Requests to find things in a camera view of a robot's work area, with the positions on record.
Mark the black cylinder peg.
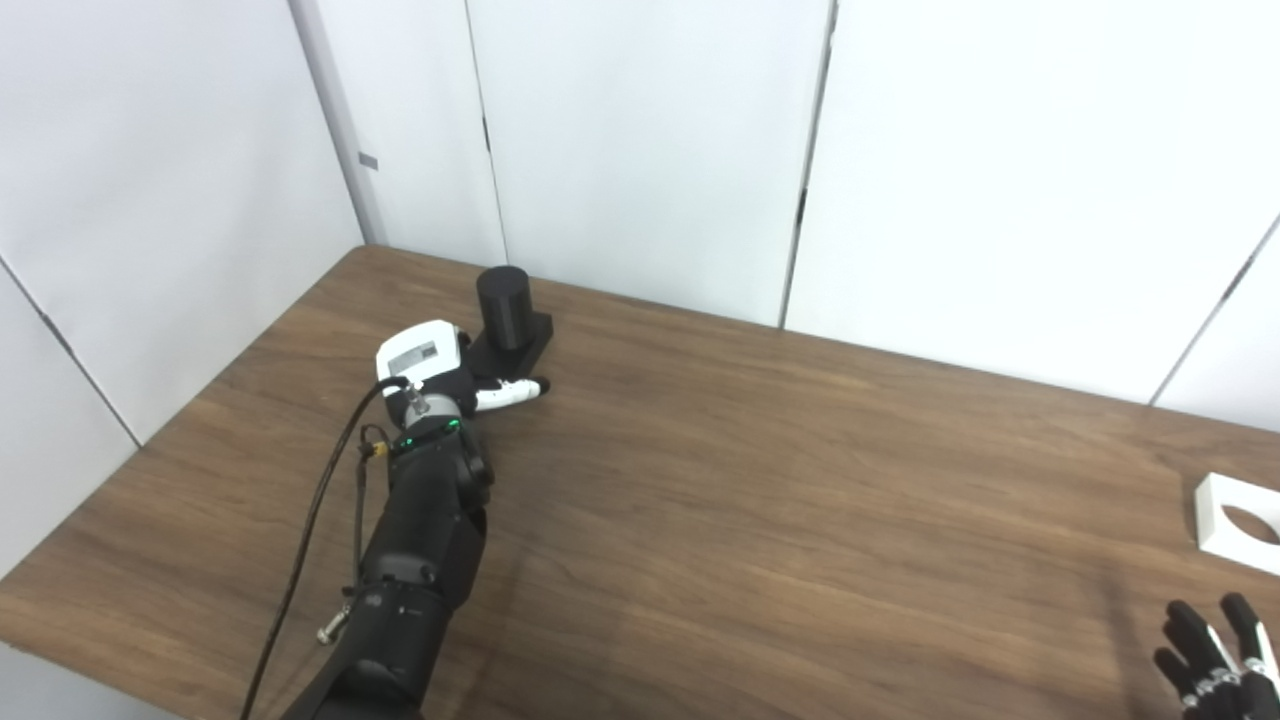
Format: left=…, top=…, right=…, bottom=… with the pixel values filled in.
left=468, top=266, right=554, bottom=383

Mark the left thin black wire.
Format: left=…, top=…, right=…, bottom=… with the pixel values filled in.
left=345, top=424, right=393, bottom=606

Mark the white square piece with hole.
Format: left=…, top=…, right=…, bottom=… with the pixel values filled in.
left=1195, top=473, right=1280, bottom=576

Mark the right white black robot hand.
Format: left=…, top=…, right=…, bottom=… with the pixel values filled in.
left=1153, top=593, right=1280, bottom=720

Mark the gray wall corner post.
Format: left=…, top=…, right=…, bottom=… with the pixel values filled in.
left=288, top=0, right=389, bottom=247

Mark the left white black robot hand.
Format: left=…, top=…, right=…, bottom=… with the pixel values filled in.
left=375, top=320, right=551, bottom=433

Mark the left thick black wrist cable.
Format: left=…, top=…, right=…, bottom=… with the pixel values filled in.
left=238, top=376, right=411, bottom=720

